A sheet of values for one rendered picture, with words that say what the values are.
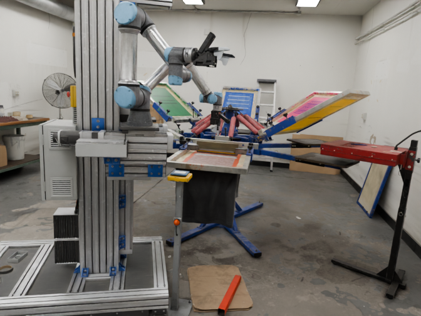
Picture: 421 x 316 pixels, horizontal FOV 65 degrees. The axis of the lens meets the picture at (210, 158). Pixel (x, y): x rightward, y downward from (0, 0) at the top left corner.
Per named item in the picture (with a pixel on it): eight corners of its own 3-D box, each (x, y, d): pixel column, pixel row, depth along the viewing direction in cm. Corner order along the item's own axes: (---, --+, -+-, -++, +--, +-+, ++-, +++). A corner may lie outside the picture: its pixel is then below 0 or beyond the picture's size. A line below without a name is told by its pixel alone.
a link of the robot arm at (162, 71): (128, 94, 246) (180, 44, 249) (126, 94, 260) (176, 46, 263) (140, 106, 250) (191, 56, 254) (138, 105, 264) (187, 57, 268)
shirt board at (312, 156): (359, 168, 300) (360, 160, 298) (344, 176, 269) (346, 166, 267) (237, 147, 382) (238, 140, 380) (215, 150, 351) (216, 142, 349)
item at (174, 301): (186, 321, 216) (193, 180, 197) (154, 316, 220) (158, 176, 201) (193, 301, 238) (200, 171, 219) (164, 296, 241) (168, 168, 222)
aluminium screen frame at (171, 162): (247, 174, 220) (247, 168, 219) (162, 166, 229) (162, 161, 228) (252, 153, 296) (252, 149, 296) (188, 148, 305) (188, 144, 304)
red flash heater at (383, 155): (411, 162, 276) (413, 147, 273) (400, 170, 241) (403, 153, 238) (337, 150, 313) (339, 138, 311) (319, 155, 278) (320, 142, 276)
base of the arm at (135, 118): (126, 126, 190) (126, 108, 188) (127, 123, 204) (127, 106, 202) (153, 126, 193) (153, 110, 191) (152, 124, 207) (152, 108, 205)
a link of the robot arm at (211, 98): (185, 42, 239) (222, 98, 256) (181, 44, 250) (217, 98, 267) (172, 52, 238) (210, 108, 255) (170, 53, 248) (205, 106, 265)
